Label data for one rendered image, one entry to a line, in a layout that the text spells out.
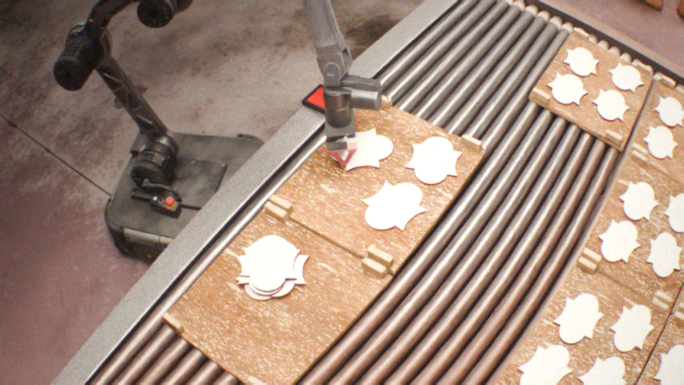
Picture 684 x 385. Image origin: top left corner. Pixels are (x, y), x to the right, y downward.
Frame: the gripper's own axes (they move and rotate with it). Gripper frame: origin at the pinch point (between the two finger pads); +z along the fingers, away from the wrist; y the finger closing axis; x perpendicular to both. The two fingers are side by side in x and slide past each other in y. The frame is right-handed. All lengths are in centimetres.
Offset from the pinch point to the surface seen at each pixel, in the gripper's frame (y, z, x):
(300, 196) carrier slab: -12.3, 1.7, 10.3
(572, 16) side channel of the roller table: 55, 0, -80
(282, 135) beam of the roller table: 9.6, 3.8, 15.0
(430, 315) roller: -47.1, 3.6, -16.1
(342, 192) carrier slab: -12.2, 1.7, 0.9
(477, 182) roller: -12.0, 3.2, -30.7
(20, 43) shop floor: 231, 95, 223
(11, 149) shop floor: 123, 96, 190
